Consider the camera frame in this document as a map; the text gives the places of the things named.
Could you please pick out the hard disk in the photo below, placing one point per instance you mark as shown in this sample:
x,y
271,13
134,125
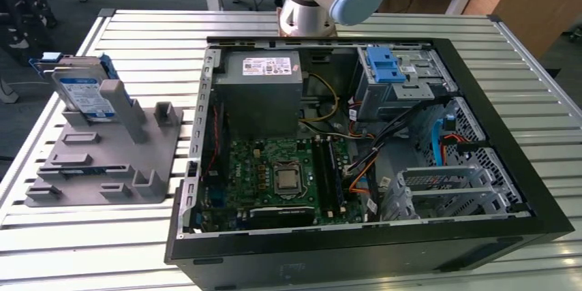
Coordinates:
x,y
79,95

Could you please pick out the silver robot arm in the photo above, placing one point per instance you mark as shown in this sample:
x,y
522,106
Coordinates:
x,y
309,15

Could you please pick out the metal disk bay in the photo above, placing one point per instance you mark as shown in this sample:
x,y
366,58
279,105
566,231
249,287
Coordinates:
x,y
446,191

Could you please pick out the grey chair foot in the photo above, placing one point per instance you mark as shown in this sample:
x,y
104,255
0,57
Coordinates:
x,y
7,95

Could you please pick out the grey parts rack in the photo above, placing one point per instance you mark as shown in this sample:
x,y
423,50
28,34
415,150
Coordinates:
x,y
118,154

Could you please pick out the grey power supply unit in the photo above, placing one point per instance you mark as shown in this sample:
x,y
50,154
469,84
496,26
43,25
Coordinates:
x,y
254,107

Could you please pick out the green motherboard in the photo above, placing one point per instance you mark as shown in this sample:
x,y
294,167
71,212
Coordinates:
x,y
246,168

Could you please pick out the CPU socket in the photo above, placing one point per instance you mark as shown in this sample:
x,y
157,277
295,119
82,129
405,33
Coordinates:
x,y
289,163

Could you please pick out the silver CPU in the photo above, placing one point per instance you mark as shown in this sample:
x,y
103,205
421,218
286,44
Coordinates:
x,y
286,179

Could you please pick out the blue drive latch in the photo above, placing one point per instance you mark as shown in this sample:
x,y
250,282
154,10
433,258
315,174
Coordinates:
x,y
383,66

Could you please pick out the black RAM slot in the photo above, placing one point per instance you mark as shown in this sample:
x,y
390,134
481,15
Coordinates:
x,y
321,175

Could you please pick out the black graphics card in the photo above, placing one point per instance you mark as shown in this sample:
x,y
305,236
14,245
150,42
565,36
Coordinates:
x,y
279,217

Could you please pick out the RAM stick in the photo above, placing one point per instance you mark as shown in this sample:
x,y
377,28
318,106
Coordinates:
x,y
335,182

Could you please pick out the metal optical drive cage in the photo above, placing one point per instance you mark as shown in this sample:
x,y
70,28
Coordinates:
x,y
409,93

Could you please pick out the black PC case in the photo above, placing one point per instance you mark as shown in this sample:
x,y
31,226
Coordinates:
x,y
318,257

